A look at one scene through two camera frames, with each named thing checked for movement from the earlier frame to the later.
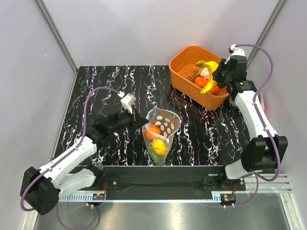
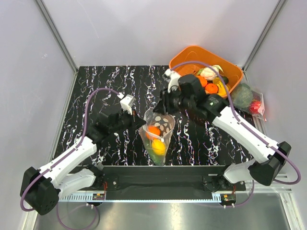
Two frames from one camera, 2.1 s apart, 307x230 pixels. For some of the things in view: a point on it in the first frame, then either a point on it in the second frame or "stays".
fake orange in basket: (201, 81) stays
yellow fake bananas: (212, 65) → (221, 91)
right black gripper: (216, 75) → (166, 108)
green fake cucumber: (158, 159) stays
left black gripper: (136, 121) stays
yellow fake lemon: (159, 146) stays
